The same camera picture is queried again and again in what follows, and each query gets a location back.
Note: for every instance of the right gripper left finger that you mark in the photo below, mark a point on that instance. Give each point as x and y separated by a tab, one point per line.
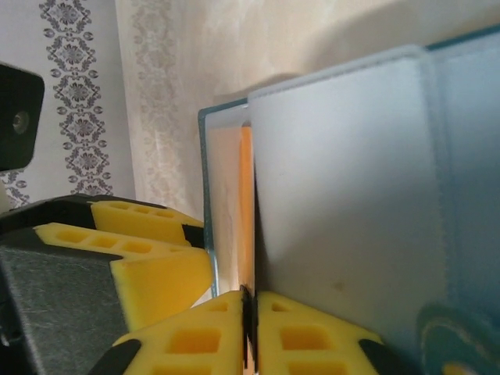
187	343

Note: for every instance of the teal leather card holder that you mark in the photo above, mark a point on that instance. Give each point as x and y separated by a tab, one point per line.
351	176

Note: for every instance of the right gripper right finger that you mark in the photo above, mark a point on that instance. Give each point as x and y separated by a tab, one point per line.
304	343

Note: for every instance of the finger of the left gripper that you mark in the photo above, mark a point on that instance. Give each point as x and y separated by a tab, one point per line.
156	226
164	281

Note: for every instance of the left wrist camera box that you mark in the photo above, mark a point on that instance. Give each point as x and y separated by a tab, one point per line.
19	97

